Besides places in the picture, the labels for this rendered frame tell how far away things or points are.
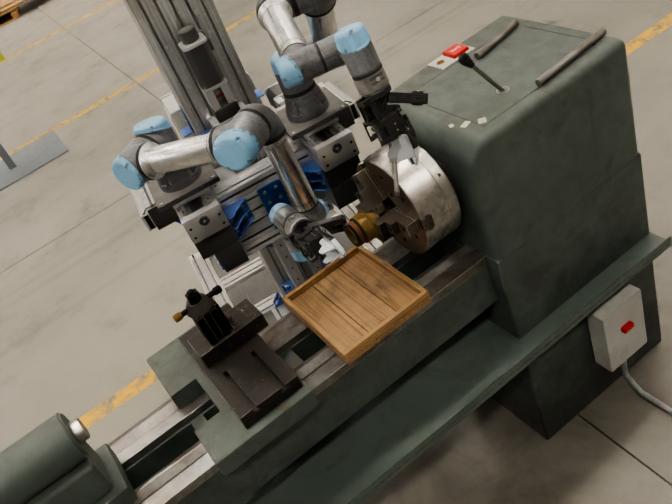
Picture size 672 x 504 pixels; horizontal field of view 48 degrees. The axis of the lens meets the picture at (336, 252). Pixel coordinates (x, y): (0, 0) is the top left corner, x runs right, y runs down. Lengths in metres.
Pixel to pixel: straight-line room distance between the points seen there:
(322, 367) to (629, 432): 1.19
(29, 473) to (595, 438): 1.82
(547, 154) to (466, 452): 1.20
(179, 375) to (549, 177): 1.19
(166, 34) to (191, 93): 0.21
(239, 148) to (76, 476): 0.94
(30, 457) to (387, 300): 1.01
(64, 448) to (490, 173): 1.27
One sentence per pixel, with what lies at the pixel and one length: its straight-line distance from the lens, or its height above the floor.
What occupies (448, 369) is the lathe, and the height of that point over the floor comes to 0.54.
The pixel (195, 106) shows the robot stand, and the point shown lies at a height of 1.31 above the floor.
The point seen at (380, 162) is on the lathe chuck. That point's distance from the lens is 2.05.
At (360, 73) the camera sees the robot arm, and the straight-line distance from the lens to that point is 1.73.
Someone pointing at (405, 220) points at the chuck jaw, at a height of 1.10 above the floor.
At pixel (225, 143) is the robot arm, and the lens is 2.09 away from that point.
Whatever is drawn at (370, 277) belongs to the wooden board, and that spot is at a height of 0.88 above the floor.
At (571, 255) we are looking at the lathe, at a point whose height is 0.69.
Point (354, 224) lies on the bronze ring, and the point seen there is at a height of 1.12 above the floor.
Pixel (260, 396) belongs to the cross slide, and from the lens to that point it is 1.94.
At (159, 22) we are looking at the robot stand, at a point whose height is 1.61.
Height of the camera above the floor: 2.30
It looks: 36 degrees down
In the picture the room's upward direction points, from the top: 24 degrees counter-clockwise
